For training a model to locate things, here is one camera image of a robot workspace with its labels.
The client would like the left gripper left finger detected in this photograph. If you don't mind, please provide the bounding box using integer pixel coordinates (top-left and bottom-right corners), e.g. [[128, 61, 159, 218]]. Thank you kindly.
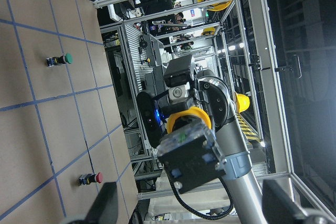
[[85, 182, 118, 223]]

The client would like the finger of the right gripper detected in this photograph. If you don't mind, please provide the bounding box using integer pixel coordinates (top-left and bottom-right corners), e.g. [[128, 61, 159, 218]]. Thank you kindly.
[[164, 55, 196, 88]]

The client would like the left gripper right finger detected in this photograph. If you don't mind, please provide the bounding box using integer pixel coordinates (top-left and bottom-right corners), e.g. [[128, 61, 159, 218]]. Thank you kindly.
[[262, 179, 307, 223]]

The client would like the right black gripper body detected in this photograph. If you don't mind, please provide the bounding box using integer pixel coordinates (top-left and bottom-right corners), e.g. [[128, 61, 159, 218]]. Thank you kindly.
[[161, 77, 232, 130]]

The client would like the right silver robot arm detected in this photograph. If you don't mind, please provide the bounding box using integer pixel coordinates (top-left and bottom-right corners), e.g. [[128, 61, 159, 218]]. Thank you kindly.
[[157, 56, 266, 223]]

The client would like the red push button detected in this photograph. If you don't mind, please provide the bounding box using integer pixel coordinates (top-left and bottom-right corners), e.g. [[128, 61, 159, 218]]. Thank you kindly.
[[78, 172, 103, 186]]

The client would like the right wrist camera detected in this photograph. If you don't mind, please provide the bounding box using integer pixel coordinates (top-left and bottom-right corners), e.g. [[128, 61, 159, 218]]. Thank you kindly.
[[136, 90, 167, 148]]

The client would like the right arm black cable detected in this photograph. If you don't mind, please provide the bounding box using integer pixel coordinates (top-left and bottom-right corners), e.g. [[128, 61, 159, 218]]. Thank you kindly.
[[167, 176, 234, 221]]

